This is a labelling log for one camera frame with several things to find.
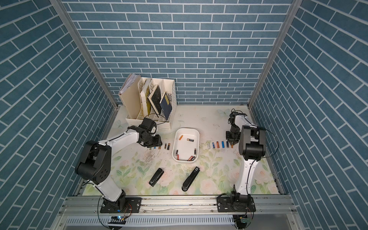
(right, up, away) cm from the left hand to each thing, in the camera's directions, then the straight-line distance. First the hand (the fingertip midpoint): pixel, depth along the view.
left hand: (163, 144), depth 92 cm
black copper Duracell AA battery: (+18, +2, +7) cm, 19 cm away
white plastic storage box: (+14, -3, +4) cm, 15 cm away
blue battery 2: (+40, -1, +5) cm, 40 cm away
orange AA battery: (+11, +3, +8) cm, 14 cm away
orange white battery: (+46, -2, +4) cm, 46 cm away
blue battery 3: (-6, -3, +3) cm, 8 cm away
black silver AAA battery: (+1, -2, +4) cm, 5 cm away
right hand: (+48, -1, +6) cm, 48 cm away
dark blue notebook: (-1, +26, +16) cm, 31 cm away
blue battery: (+33, -2, +4) cm, 34 cm away
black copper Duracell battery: (+3, -3, +4) cm, 6 cm away
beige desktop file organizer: (-14, +30, +1) cm, 34 cm away
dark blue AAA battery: (+43, -1, +4) cm, 43 cm away
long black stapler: (+18, -17, -13) cm, 28 cm away
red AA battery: (+36, -1, +4) cm, 37 cm away
